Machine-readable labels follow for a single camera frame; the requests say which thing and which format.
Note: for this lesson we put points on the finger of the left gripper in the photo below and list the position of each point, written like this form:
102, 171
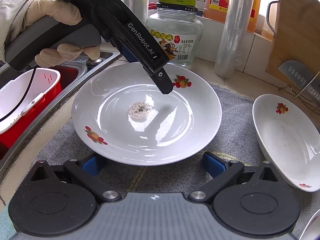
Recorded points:
123, 50
120, 22

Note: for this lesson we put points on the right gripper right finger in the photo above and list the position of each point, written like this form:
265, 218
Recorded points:
224, 174

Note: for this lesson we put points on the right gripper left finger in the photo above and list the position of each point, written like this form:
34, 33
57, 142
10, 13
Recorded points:
84, 173

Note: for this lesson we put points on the white plate with fruit print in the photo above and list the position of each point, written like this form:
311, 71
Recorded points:
122, 115

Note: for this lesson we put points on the gloved left hand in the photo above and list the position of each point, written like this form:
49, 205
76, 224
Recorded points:
18, 15

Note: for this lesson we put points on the glass jar yellow lid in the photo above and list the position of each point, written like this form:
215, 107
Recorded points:
176, 29

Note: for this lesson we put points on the grey checked dish mat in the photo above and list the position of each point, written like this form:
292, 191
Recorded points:
236, 139

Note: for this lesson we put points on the steel sink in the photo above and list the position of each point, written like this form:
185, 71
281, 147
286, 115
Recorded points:
73, 75

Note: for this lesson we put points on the red basin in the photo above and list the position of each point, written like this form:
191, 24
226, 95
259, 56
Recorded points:
10, 136

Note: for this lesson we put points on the plastic wrap roll right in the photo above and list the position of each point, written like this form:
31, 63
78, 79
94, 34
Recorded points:
230, 49

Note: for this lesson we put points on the white colander basket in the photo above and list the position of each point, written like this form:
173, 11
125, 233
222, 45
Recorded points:
24, 94

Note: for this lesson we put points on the bamboo cutting board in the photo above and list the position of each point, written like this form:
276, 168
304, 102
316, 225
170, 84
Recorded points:
297, 36

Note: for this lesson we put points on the wire board rack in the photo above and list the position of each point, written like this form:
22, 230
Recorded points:
297, 93

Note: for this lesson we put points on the kitchen knife black handle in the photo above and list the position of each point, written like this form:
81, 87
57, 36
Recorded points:
301, 77

